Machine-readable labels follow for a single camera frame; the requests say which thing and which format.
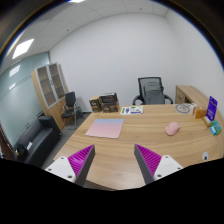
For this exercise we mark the pink computer mouse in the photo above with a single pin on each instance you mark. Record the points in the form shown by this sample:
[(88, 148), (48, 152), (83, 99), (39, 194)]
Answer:
[(172, 128)]

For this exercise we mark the white green leaflet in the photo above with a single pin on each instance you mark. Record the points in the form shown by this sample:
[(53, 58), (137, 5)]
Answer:
[(131, 110)]

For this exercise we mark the white round desk grommet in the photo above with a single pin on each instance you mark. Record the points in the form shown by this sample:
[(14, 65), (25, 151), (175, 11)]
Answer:
[(205, 156)]

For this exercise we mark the wooden side cabinet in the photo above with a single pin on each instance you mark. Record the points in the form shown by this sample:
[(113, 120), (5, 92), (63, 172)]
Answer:
[(190, 94)]

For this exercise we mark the pink blue mouse pad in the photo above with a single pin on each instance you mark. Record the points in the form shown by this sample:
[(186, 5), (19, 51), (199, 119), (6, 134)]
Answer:
[(105, 128)]

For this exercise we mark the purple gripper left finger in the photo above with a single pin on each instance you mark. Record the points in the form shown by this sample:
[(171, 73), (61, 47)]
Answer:
[(74, 168)]

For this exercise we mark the green teal small box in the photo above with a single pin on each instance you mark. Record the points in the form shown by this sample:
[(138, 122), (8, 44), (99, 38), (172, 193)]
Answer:
[(215, 127)]

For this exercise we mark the black visitor chair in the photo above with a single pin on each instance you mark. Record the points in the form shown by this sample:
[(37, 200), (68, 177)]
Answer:
[(70, 108)]

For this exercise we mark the ceiling light panel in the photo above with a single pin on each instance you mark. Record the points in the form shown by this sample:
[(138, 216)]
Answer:
[(22, 48)]

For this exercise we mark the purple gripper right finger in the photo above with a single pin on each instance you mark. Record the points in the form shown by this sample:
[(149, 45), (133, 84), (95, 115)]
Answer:
[(154, 166)]

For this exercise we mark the black cardboard box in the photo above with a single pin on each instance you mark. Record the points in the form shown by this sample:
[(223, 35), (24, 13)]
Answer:
[(109, 102)]

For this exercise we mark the brown cardboard box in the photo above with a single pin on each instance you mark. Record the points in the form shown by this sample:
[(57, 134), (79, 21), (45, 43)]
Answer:
[(95, 104)]

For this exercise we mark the purple standing sign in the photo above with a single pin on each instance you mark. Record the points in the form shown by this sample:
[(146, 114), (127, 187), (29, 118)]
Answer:
[(211, 109)]

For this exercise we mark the wooden glass-door cabinet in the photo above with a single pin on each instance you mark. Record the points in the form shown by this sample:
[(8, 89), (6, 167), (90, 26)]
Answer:
[(50, 91)]

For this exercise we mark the black leather sofa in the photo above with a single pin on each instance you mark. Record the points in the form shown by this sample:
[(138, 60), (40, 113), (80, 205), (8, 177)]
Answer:
[(38, 141)]

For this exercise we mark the grey mesh office chair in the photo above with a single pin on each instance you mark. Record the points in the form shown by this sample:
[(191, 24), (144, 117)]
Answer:
[(151, 91)]

